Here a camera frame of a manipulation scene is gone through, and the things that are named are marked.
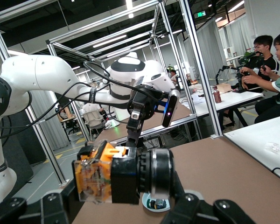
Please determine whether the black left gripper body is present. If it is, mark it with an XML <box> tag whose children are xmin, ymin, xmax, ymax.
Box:
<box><xmin>140</xmin><ymin>84</ymin><xmax>170</xmax><ymax>121</ymax></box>

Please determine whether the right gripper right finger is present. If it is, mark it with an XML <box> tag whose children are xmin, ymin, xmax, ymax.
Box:
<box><xmin>161</xmin><ymin>171</ymin><xmax>256</xmax><ymax>224</ymax></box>

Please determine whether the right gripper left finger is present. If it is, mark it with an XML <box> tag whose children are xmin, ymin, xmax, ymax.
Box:
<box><xmin>0</xmin><ymin>179</ymin><xmax>84</xmax><ymax>224</ymax></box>

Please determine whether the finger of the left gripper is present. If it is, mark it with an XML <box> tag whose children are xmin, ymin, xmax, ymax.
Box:
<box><xmin>126</xmin><ymin>92</ymin><xmax>147</xmax><ymax>149</ymax></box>

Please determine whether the wooden box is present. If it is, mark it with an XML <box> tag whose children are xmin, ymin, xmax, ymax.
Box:
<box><xmin>216</xmin><ymin>83</ymin><xmax>233</xmax><ymax>94</ymax></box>

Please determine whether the light blue round plate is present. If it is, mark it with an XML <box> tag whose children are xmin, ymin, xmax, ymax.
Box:
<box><xmin>141</xmin><ymin>191</ymin><xmax>172</xmax><ymax>213</ymax></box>

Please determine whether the white desk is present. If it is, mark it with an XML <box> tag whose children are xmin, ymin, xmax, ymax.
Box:
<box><xmin>179</xmin><ymin>83</ymin><xmax>264</xmax><ymax>119</ymax></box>

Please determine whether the green potted plant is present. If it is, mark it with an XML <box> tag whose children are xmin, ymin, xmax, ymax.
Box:
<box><xmin>238</xmin><ymin>51</ymin><xmax>257</xmax><ymax>67</ymax></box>

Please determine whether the person in black shirt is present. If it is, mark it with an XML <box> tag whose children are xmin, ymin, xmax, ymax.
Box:
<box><xmin>233</xmin><ymin>35</ymin><xmax>280</xmax><ymax>94</ymax></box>

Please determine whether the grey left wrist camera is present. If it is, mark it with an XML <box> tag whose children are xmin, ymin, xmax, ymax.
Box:
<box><xmin>161</xmin><ymin>89</ymin><xmax>181</xmax><ymax>128</ymax></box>

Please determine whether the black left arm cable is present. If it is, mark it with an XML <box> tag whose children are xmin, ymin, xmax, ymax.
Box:
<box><xmin>0</xmin><ymin>61</ymin><xmax>136</xmax><ymax>140</ymax></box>

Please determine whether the aluminium profile frame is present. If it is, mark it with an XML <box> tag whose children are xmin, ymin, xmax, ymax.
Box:
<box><xmin>0</xmin><ymin>0</ymin><xmax>224</xmax><ymax>187</ymax></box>

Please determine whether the white table with cable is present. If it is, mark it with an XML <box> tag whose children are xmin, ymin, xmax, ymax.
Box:
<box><xmin>224</xmin><ymin>113</ymin><xmax>280</xmax><ymax>185</ymax></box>

